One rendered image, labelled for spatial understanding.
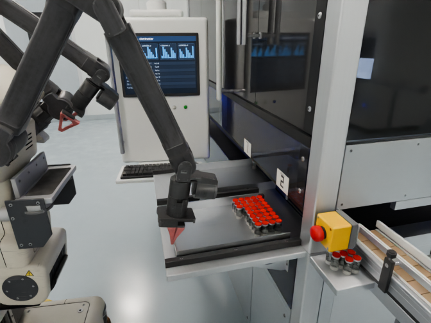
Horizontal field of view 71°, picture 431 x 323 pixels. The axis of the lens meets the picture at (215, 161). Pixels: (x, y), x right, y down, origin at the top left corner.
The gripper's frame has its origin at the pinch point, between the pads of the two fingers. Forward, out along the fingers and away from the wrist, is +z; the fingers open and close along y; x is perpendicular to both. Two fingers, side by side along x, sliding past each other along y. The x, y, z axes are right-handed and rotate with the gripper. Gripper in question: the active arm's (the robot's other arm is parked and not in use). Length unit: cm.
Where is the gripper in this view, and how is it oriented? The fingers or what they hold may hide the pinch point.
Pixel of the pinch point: (172, 240)
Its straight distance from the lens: 91.0
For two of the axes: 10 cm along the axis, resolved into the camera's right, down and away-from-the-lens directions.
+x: -2.5, -3.5, 9.0
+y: 9.5, 0.7, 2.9
